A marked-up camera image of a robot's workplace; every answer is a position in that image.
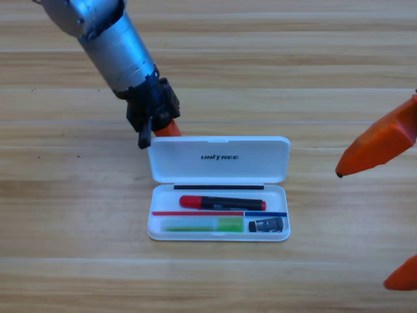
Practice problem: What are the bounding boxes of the green highlighter pen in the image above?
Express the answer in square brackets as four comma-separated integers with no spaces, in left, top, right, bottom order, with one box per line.
[162,216,245,233]

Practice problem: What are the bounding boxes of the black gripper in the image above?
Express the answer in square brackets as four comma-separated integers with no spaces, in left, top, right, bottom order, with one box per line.
[113,76,182,150]

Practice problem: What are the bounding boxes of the white Unitree pencil case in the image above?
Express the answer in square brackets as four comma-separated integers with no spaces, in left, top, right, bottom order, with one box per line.
[147,136,291,242]

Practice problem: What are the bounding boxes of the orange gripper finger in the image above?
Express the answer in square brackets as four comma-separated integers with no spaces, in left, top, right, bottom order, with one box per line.
[335,94,417,179]
[383,254,417,291]

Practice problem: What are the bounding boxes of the red and black marker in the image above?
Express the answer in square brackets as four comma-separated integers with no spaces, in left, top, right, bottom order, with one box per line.
[179,194,267,211]

